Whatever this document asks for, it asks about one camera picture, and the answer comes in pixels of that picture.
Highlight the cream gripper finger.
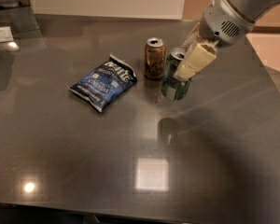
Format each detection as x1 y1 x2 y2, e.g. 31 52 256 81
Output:
174 42 217 81
181 23 200 49

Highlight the green soda can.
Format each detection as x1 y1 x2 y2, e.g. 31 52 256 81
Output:
161 47 190 100

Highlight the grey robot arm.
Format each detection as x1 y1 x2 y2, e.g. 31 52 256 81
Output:
174 0 280 81

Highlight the orange-brown soda can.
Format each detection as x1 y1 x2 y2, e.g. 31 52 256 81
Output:
145 37 166 80

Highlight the blue chip bag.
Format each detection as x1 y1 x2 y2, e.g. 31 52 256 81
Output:
69 54 137 113

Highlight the white card on counter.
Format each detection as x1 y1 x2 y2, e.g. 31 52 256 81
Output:
0 26 14 43

